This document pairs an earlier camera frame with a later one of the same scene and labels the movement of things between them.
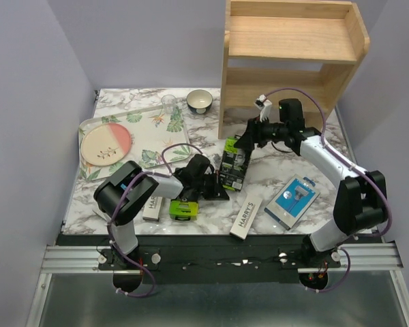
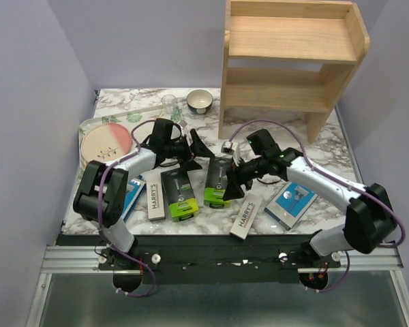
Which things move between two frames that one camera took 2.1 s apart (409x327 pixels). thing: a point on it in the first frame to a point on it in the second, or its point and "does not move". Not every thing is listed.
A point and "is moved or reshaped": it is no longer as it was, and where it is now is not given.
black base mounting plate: [211, 259] does not move
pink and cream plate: [105, 144] does not move
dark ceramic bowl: [199, 101] does not move
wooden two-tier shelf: [288, 50] does not move
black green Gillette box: [232, 165] is moved or reshaped
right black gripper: [252, 135] to [234, 180]
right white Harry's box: [245, 216] does not move
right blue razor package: [292, 201] does not move
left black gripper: [216, 192] to [198, 148]
